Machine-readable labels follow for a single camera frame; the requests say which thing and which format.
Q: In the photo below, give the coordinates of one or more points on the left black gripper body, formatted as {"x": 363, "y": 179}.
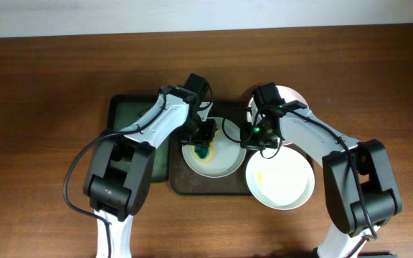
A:
{"x": 199, "y": 132}

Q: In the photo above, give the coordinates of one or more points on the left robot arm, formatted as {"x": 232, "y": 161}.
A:
{"x": 119, "y": 175}

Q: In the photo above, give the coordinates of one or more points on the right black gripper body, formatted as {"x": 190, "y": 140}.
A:
{"x": 254, "y": 136}

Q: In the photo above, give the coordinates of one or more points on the dark brown tray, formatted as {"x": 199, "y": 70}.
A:
{"x": 185, "y": 181}

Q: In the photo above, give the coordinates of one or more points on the green yellow sponge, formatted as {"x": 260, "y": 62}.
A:
{"x": 202, "y": 153}

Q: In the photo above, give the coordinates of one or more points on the white plate with stain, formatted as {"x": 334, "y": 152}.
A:
{"x": 284, "y": 182}

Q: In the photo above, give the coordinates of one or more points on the grey-white plate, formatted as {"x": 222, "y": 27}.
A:
{"x": 228, "y": 155}

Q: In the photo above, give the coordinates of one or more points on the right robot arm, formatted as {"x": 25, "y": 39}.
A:
{"x": 361, "y": 192}

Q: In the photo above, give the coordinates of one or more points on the green tray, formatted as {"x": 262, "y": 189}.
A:
{"x": 125, "y": 110}

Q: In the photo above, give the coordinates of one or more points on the pink-white plate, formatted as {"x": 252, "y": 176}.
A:
{"x": 293, "y": 100}

